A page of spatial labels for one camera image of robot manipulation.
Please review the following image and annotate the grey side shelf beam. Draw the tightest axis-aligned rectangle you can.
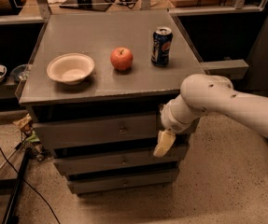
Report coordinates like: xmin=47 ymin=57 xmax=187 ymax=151
xmin=201 ymin=60 xmax=248 ymax=80

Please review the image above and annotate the clear glass bowl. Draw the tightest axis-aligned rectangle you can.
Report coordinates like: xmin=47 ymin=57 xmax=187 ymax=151
xmin=10 ymin=64 xmax=31 ymax=83

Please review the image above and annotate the red apple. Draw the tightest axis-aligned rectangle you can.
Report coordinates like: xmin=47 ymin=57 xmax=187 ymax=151
xmin=110 ymin=47 xmax=134 ymax=71

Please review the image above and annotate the black monitor stand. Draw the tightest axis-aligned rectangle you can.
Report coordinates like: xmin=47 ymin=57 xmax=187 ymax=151
xmin=60 ymin=0 xmax=111 ymax=12

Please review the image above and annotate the grey middle drawer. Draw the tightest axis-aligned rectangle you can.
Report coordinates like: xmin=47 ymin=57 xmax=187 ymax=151
xmin=53 ymin=144 xmax=189 ymax=176

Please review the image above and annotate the white paper bowl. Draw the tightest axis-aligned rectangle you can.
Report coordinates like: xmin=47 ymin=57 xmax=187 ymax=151
xmin=47 ymin=53 xmax=95 ymax=85

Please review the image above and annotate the snack bag on floor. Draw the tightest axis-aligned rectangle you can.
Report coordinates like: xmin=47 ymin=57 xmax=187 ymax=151
xmin=13 ymin=114 xmax=45 ymax=161

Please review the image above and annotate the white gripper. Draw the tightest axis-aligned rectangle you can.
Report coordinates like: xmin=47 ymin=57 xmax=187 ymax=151
xmin=153 ymin=104 xmax=192 ymax=158

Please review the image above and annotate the grey bottom drawer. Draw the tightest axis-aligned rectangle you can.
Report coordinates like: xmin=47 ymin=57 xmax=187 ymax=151
xmin=67 ymin=168 xmax=179 ymax=194

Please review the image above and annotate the blue pepsi can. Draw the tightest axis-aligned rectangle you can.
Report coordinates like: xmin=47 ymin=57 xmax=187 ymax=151
xmin=151 ymin=26 xmax=173 ymax=67

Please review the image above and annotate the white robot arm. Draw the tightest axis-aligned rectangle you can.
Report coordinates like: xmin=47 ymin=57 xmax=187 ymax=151
xmin=153 ymin=74 xmax=268 ymax=158

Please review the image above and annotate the black floor cable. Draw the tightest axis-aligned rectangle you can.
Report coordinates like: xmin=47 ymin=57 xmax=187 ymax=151
xmin=0 ymin=124 xmax=62 ymax=224

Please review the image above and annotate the grey drawer cabinet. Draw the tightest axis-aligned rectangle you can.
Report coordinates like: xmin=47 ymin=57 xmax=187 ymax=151
xmin=20 ymin=10 xmax=202 ymax=182

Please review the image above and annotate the black stand leg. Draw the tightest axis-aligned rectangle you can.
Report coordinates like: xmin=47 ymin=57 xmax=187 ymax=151
xmin=2 ymin=151 xmax=29 ymax=224

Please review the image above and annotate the grey top drawer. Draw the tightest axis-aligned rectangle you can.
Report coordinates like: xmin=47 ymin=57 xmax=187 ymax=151
xmin=34 ymin=112 xmax=162 ymax=149

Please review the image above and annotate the grey drawer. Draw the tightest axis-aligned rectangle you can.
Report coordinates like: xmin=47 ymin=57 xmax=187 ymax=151
xmin=34 ymin=112 xmax=162 ymax=149
xmin=67 ymin=168 xmax=179 ymax=194
xmin=53 ymin=144 xmax=189 ymax=176

